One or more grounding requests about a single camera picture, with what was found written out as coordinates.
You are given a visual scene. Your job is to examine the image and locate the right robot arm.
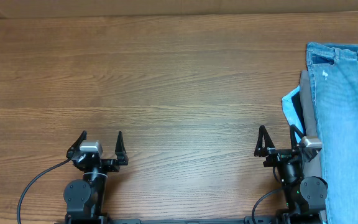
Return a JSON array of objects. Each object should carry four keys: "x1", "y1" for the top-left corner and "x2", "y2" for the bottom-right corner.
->
[{"x1": 250, "y1": 125, "x2": 328, "y2": 223}]

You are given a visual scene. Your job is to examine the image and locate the grey trousers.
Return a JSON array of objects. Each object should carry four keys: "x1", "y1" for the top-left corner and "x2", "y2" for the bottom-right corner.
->
[{"x1": 299, "y1": 70, "x2": 322, "y2": 177}]

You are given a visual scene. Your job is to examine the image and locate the light blue garment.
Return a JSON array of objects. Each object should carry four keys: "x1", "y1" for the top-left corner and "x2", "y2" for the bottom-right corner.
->
[{"x1": 282, "y1": 86, "x2": 305, "y2": 134}]

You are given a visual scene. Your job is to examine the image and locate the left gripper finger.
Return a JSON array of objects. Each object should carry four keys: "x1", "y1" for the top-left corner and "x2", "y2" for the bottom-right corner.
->
[
  {"x1": 66, "y1": 130, "x2": 87, "y2": 159},
  {"x1": 115, "y1": 131, "x2": 129, "y2": 166}
]

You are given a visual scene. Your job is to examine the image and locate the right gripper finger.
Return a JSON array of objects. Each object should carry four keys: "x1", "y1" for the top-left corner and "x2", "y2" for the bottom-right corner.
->
[
  {"x1": 290, "y1": 124, "x2": 305, "y2": 149},
  {"x1": 254, "y1": 125, "x2": 275, "y2": 157}
]

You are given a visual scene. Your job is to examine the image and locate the light blue denim jeans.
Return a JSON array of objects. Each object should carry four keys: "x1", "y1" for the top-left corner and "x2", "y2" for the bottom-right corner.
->
[{"x1": 306, "y1": 42, "x2": 358, "y2": 223}]

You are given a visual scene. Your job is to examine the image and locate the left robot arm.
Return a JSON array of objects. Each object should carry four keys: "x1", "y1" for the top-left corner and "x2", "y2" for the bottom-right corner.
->
[{"x1": 63, "y1": 131, "x2": 129, "y2": 223}]

